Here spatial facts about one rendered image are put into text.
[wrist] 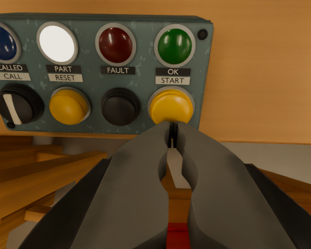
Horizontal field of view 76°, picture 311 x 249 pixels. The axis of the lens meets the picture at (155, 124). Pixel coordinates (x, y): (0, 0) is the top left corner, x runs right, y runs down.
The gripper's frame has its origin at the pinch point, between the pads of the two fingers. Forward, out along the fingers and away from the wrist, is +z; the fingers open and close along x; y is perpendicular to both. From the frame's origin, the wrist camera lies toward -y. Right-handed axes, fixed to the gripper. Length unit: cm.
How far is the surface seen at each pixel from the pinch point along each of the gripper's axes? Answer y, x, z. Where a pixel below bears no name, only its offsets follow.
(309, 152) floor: 59, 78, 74
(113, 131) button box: 2.1, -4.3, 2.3
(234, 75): -1.1, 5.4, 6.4
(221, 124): 2.3, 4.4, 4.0
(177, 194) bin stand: 16.6, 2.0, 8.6
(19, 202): 28.8, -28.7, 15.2
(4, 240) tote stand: 99, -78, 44
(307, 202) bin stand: 15.8, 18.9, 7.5
